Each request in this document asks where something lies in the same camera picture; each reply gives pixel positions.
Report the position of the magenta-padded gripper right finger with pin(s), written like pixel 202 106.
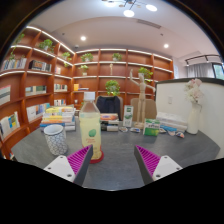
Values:
pixel 165 166

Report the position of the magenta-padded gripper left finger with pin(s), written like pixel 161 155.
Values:
pixel 58 166

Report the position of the clear bottle with yellow drink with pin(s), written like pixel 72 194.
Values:
pixel 90 130

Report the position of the white patterned mug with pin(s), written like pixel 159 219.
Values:
pixel 56 140

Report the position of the green white tissue box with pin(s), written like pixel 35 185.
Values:
pixel 151 128

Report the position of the round red coaster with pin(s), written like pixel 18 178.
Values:
pixel 99 159

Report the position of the stack of white books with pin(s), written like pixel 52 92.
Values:
pixel 171 120

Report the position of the stack of colourful books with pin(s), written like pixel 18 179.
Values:
pixel 58 118

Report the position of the white vase with flowers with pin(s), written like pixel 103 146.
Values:
pixel 194 120

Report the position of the tan chair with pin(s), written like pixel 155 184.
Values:
pixel 150 110

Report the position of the small green white carton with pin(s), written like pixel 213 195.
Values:
pixel 128 116

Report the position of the white partition with dark top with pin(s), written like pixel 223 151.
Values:
pixel 211 110

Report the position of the wooden artist mannequin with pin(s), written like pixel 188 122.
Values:
pixel 142 96

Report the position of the dark office chair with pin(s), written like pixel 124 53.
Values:
pixel 108 105

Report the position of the wooden shelf unit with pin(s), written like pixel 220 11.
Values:
pixel 90 83

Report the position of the grey window curtain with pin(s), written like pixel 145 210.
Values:
pixel 200 70

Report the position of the round recessed ceiling light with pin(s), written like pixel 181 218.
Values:
pixel 83 38
pixel 166 45

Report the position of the black branched ceiling lamp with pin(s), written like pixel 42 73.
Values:
pixel 128 8

